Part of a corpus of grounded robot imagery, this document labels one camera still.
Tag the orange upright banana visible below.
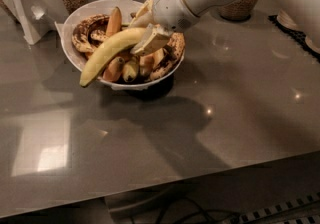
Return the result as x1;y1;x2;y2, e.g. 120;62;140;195
106;7;122;37

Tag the black white striped strip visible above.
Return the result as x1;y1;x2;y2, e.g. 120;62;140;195
219;192;320;224

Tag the yellow banana centre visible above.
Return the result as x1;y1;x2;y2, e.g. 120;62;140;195
139;49;164;78

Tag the brown spotted curved banana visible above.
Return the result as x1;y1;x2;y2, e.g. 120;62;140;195
71;14;109;53

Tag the black mat with plates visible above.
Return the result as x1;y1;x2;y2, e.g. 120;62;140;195
268;10;320;63

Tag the small banana front middle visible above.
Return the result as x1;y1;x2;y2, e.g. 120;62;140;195
122;56;139;83

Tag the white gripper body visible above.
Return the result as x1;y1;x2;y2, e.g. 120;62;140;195
152;0;199;32

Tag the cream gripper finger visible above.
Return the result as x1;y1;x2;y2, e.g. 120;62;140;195
130;24;173;56
129;0;154;28

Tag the left white stand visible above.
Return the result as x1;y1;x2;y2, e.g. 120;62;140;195
3;0;69;45

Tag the right glass jar of grains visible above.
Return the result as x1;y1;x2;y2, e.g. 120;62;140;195
217;0;258;21

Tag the long yellow banana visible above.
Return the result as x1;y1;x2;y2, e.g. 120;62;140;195
79;28;145;87

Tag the small banana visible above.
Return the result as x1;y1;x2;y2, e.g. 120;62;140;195
122;56;139;83
103;57;125;82

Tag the spotted banana right rim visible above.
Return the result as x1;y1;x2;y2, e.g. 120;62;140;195
149;33;185;81

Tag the white bowl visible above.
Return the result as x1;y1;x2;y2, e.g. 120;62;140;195
60;0;184;90

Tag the black cable under table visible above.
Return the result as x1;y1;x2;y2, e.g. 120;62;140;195
129;194;241;224

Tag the small banana front left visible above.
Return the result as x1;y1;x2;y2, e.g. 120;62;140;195
103;57;125;82

